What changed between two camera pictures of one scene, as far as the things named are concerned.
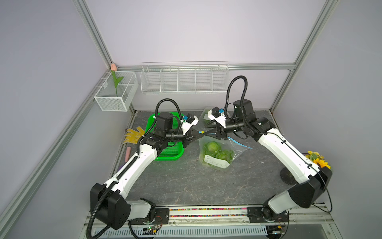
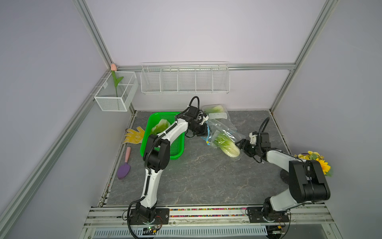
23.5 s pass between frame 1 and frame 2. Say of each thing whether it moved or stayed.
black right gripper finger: moved
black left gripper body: moved
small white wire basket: stayed
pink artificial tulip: stayed
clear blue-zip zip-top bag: moved
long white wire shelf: stayed
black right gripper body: moved
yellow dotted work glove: stayed
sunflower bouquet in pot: stayed
